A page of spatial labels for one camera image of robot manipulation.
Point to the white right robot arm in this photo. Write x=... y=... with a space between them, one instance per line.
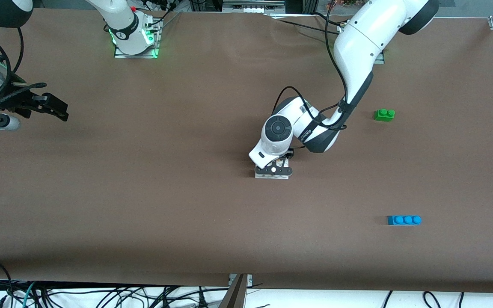
x=122 y=21

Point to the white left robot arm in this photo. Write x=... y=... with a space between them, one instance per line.
x=357 y=42

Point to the green two-stud block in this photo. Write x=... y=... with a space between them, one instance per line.
x=384 y=115

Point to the blue three-stud block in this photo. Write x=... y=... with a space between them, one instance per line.
x=404 y=220

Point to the silver metal rack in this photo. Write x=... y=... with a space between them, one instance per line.
x=250 y=7

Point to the small orange red objects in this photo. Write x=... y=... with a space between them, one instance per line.
x=340 y=3

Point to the silver table edge bracket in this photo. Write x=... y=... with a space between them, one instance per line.
x=248 y=279

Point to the dark metal post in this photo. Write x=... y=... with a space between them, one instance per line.
x=236 y=295

